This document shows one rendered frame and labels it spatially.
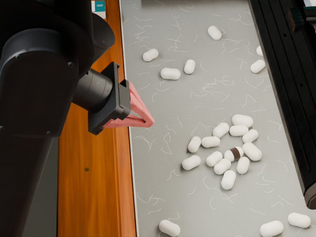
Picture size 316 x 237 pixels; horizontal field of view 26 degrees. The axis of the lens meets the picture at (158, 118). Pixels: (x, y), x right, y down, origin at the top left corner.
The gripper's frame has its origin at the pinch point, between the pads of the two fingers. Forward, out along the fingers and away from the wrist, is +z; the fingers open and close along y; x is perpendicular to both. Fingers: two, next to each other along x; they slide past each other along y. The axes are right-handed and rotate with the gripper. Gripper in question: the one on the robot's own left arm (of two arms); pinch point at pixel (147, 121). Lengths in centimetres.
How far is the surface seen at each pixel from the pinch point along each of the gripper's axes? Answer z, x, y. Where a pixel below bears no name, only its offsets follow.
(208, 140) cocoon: 13.9, 0.0, 3.6
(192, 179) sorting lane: 12.5, 3.7, -3.0
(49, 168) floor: 36, 80, 64
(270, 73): -2.8, -24.5, -12.6
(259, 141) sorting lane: 21.8, -4.8, 4.2
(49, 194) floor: 37, 80, 54
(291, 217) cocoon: 21.9, -6.8, -13.1
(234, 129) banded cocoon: 17.5, -3.3, 5.8
